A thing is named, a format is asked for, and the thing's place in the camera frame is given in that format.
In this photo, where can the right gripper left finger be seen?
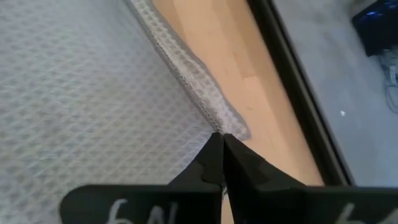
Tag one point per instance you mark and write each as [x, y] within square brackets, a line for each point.
[155, 205]

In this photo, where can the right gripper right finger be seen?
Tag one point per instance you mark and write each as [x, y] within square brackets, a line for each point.
[295, 205]

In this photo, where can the grey waffle towel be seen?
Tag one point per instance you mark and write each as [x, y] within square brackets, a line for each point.
[93, 93]

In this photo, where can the dark box with blue light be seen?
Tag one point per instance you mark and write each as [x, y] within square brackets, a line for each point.
[376, 28]

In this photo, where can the black aluminium table frame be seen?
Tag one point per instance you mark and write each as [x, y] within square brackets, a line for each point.
[295, 87]

